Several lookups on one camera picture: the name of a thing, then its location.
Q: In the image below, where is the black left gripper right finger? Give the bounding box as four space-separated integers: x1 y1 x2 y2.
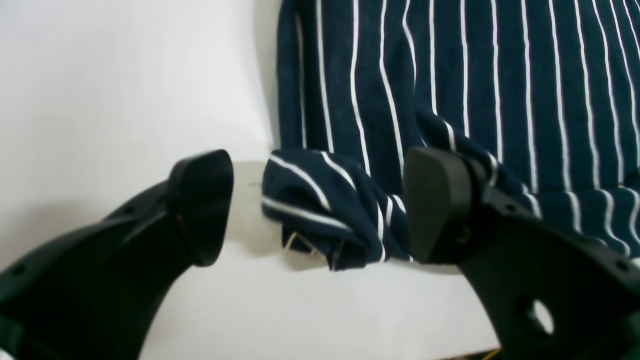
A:
403 146 640 360

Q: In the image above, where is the navy white striped T-shirt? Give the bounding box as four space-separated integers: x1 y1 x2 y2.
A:
262 0 640 271

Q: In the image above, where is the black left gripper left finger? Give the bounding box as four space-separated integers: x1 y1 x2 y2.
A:
0 149 234 360

